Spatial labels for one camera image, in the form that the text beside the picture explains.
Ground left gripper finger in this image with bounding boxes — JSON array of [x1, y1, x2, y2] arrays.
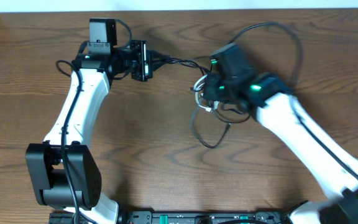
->
[[152, 61, 170, 72], [150, 50, 170, 61]]

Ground black USB cable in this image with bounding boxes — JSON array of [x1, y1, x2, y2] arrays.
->
[[163, 55, 251, 149]]

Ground white USB cable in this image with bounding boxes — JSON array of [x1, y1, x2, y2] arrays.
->
[[191, 73, 220, 113]]

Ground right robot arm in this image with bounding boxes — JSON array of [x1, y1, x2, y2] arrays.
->
[[204, 43, 358, 223]]

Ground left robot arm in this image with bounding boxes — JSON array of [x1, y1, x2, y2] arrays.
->
[[25, 18, 158, 223]]

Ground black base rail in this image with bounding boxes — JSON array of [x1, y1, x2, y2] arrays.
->
[[116, 210, 290, 224]]

